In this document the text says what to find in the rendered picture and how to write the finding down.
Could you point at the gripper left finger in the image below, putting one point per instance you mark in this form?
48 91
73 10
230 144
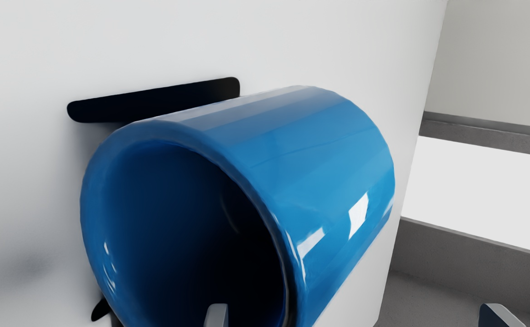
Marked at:
216 316

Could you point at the blue glossy mug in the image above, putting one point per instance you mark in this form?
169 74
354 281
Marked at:
301 181

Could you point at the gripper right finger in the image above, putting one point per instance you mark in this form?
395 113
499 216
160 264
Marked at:
500 318

